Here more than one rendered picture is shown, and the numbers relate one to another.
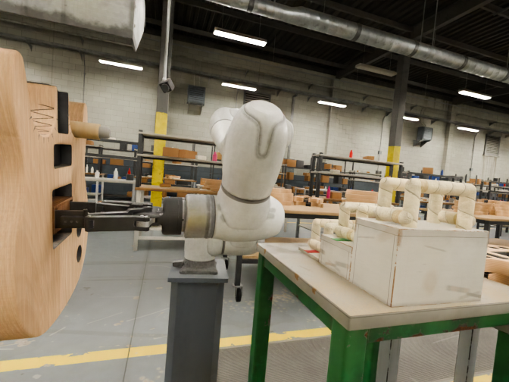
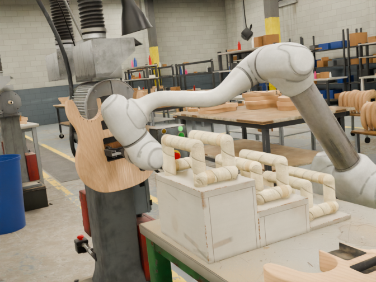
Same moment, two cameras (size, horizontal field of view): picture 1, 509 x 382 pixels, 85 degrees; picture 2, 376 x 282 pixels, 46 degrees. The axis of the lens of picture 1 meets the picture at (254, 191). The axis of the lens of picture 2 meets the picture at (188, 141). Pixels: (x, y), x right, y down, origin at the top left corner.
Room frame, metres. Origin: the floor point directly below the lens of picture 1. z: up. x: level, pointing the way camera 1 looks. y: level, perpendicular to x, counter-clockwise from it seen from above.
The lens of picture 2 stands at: (0.49, -1.51, 1.36)
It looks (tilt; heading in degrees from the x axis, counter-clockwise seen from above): 9 degrees down; 80
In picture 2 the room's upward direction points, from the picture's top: 6 degrees counter-clockwise
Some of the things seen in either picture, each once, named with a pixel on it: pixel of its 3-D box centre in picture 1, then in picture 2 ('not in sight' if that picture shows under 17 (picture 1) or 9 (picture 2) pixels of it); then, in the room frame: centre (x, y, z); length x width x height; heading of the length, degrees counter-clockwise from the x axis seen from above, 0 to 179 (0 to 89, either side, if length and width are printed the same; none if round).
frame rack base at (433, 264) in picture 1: (416, 258); (203, 208); (0.70, -0.42, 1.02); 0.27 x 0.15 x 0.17; 108
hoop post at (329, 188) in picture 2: not in sight; (329, 196); (1.06, -0.40, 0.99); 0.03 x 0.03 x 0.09
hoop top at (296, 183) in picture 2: (350, 228); (285, 180); (0.96, -0.34, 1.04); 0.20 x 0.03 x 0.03; 107
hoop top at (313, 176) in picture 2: (336, 223); (307, 175); (1.04, -0.32, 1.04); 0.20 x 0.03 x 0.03; 107
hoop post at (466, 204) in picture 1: (466, 209); (198, 166); (0.68, -0.51, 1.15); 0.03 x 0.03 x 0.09
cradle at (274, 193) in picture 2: not in sight; (273, 193); (0.87, -0.47, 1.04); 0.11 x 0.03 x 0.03; 18
